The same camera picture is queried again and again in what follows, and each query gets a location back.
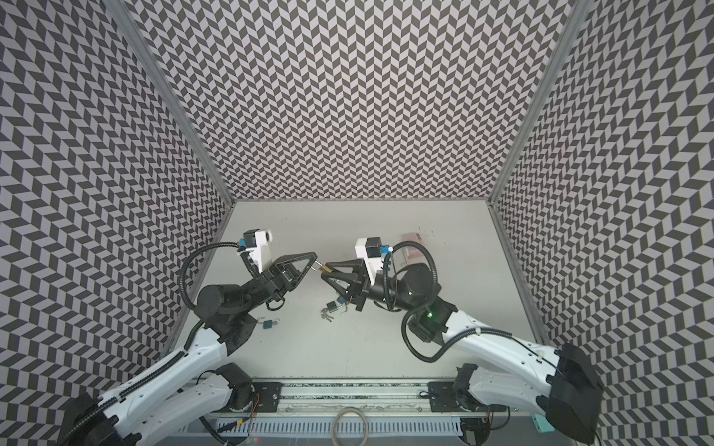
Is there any grey cable loop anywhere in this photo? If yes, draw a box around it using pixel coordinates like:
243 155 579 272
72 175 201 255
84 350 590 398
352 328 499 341
331 406 370 446

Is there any black padlock with keys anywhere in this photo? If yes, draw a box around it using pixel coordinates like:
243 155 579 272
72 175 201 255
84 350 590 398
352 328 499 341
321 301 340 323

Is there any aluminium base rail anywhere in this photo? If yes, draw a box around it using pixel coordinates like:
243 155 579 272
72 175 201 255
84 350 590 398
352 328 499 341
154 379 573 445

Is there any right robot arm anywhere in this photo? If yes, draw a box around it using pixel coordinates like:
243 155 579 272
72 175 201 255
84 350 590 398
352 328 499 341
320 237 604 445

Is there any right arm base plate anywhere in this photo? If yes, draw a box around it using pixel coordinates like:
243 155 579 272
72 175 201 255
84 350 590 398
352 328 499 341
418 381 511 414

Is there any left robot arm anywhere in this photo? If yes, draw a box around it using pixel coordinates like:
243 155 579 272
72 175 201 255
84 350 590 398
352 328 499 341
56 230 318 445

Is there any blue padlock left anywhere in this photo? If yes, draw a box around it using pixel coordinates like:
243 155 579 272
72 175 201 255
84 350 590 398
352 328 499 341
258 317 280 330

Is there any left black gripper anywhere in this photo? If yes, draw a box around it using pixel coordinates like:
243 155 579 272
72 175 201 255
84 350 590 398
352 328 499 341
236 253 317 319

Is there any right teal box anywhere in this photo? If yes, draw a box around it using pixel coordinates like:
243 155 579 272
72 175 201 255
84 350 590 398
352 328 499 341
531 414 555 434

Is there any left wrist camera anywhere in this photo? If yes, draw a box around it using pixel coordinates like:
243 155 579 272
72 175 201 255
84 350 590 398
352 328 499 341
239 229 273 277

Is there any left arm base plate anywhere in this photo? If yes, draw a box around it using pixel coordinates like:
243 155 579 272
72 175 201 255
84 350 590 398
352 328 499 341
225 381 283 414

